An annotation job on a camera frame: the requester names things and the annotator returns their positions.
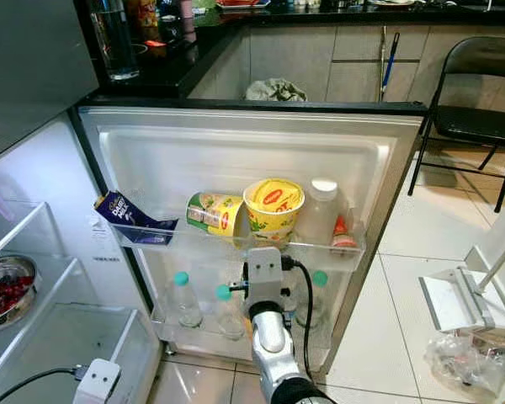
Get silver fridge door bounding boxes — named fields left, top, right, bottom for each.
left=75, top=96, right=429, bottom=377

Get green yellow noodle cup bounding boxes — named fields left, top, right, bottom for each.
left=185, top=191, right=247, bottom=240

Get clear white-capped bottle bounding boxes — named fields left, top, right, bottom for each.
left=302, top=177, right=351, bottom=247

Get small red sauce bottle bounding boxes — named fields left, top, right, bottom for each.
left=331, top=214, right=359, bottom=252

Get purple chocolate bar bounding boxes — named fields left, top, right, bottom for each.
left=93, top=190, right=178, bottom=246

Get grey-green crumpled bag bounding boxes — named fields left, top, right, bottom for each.
left=244, top=77, right=309, bottom=104

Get white dustpan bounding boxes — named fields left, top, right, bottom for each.
left=418, top=226, right=505, bottom=334

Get black kitchen countertop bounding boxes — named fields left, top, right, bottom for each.
left=76, top=0, right=505, bottom=98

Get steel bowl of red berries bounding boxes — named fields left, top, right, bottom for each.
left=0, top=254, right=38, bottom=330

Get clear plastic bag with litter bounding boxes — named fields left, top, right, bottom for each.
left=424, top=328, right=505, bottom=398

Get beige kitchen base cabinets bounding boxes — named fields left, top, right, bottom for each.
left=189, top=20, right=505, bottom=107

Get pink tall bottle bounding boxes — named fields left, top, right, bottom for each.
left=178, top=0, right=199, bottom=44

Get red tray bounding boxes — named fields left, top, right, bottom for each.
left=215, top=0, right=272, bottom=11

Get orange snack packet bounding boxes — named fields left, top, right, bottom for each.
left=125, top=0, right=162, bottom=44

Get black folding chair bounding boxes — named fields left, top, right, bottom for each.
left=407, top=35, right=505, bottom=214

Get silver freezer door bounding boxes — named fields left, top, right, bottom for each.
left=0, top=0, right=101, bottom=166

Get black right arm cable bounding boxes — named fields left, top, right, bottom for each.
left=282, top=256, right=317, bottom=377

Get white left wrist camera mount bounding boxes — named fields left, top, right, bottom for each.
left=73, top=359, right=124, bottom=404

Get wooden-handled broom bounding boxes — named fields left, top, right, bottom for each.
left=376, top=24, right=389, bottom=104

